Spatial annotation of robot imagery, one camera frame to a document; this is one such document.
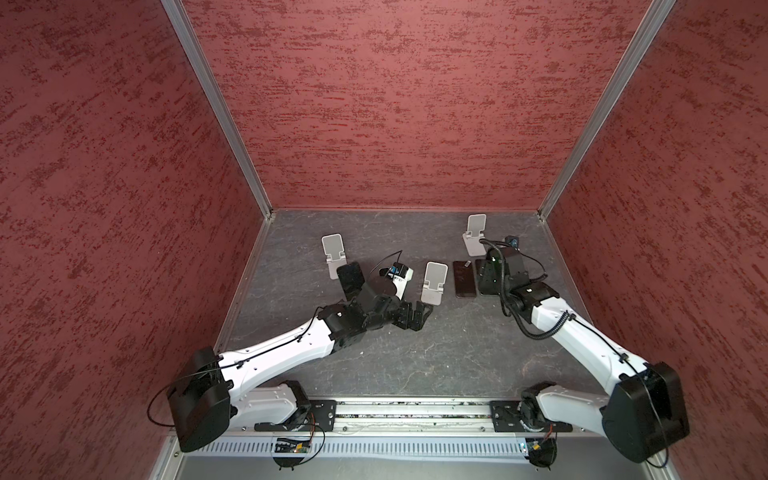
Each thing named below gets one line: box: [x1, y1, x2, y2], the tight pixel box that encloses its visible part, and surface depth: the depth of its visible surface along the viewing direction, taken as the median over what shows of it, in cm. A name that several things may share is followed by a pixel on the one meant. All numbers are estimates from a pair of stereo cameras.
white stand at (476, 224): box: [462, 214, 487, 257], surface depth 109 cm
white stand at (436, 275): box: [421, 262, 448, 306], surface depth 94 cm
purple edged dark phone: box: [453, 260, 476, 298], surface depth 104 cm
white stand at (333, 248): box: [322, 234, 347, 279], surface depth 100 cm
